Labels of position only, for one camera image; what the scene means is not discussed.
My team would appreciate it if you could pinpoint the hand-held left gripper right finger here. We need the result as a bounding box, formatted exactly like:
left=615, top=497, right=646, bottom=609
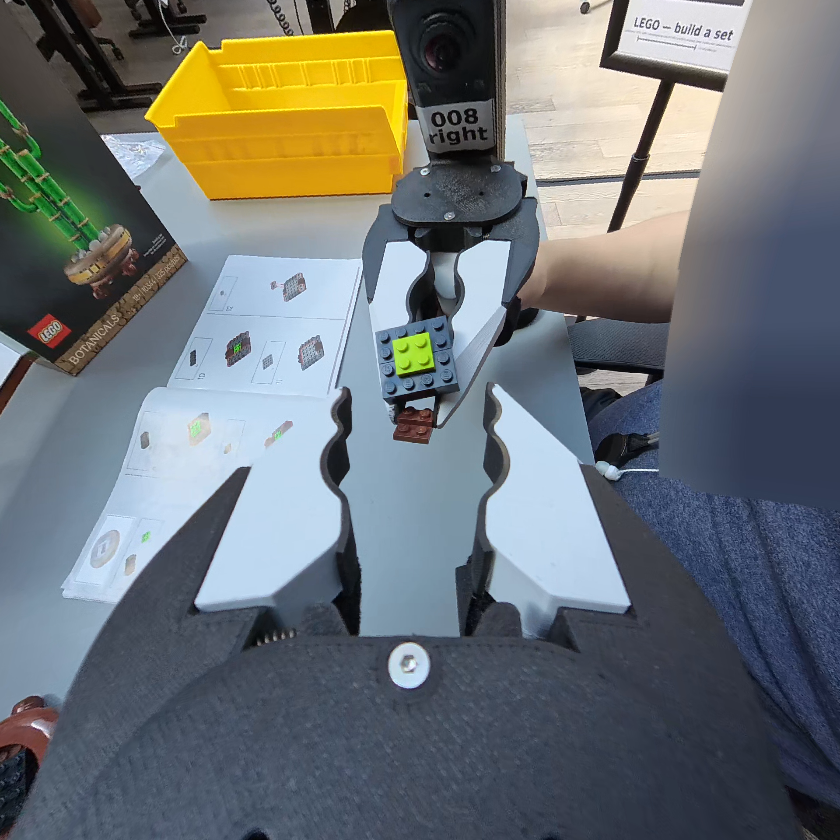
left=467, top=382, right=633, bottom=639

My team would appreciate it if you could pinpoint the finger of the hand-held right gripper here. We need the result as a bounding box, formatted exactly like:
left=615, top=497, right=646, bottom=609
left=367, top=239, right=433, bottom=422
left=433, top=239, right=517, bottom=431

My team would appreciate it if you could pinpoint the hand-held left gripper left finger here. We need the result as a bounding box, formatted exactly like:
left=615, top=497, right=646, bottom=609
left=195, top=387, right=362, bottom=634

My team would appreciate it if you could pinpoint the black and lime brick assembly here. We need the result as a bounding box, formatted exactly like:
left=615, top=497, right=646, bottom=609
left=374, top=315, right=462, bottom=404

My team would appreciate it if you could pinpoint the small brown brick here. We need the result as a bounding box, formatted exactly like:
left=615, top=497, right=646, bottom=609
left=392, top=406, right=437, bottom=446

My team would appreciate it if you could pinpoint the person's right forearm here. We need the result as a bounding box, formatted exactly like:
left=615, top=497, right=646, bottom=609
left=521, top=210, right=690, bottom=324

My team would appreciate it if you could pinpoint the grey desk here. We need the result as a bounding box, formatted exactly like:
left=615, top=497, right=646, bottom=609
left=0, top=118, right=595, bottom=723

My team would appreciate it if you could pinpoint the white instruction booklet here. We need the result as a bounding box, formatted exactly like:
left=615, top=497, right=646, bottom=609
left=61, top=255, right=364, bottom=603

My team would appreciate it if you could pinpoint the person's blue clothing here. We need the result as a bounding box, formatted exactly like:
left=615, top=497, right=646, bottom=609
left=587, top=381, right=840, bottom=811

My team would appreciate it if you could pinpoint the yellow plastic bin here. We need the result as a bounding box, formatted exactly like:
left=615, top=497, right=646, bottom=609
left=144, top=29, right=409, bottom=201

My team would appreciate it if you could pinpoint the black framed sign stand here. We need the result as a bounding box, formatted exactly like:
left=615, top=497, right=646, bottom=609
left=598, top=0, right=752, bottom=234

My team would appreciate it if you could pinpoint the clear plastic bag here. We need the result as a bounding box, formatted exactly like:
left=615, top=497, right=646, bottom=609
left=101, top=131, right=175, bottom=185

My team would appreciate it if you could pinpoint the round brown brick pot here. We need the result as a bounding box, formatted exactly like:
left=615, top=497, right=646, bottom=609
left=0, top=696, right=61, bottom=821

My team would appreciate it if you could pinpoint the dark brick set box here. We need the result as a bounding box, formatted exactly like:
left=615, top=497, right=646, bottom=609
left=0, top=7, right=189, bottom=377

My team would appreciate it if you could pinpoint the black equipment stand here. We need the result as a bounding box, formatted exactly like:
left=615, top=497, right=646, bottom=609
left=39, top=0, right=161, bottom=111
left=128, top=0, right=198, bottom=40

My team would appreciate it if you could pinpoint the black studded plate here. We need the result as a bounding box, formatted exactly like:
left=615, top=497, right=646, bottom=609
left=0, top=751, right=37, bottom=813

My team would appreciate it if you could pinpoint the black strap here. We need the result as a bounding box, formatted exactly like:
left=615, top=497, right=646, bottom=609
left=592, top=430, right=660, bottom=466

